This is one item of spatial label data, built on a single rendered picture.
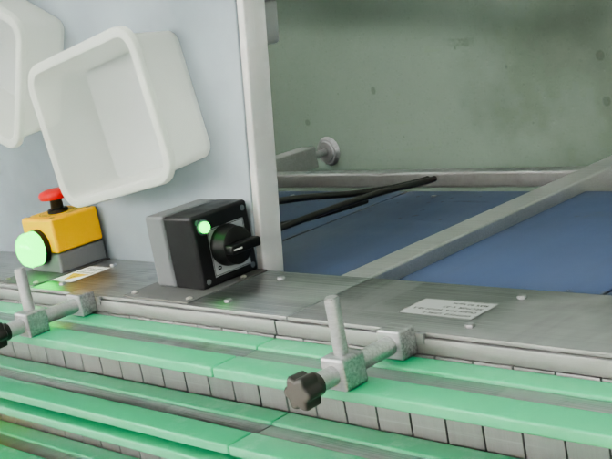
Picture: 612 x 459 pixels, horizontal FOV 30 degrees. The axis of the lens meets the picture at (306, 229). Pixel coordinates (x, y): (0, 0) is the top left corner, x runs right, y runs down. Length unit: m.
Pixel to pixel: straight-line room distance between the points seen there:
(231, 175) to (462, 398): 0.50
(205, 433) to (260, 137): 0.33
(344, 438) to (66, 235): 0.56
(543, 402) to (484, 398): 0.04
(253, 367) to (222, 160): 0.34
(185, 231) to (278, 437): 0.27
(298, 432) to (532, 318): 0.24
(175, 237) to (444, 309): 0.34
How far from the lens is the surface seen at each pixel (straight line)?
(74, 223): 1.44
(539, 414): 0.80
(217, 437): 1.06
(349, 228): 1.47
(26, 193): 1.60
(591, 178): 1.49
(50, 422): 1.28
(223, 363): 1.02
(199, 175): 1.29
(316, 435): 1.03
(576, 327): 0.91
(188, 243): 1.20
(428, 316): 0.98
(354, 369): 0.89
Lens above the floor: 1.55
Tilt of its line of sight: 42 degrees down
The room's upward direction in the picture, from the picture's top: 111 degrees counter-clockwise
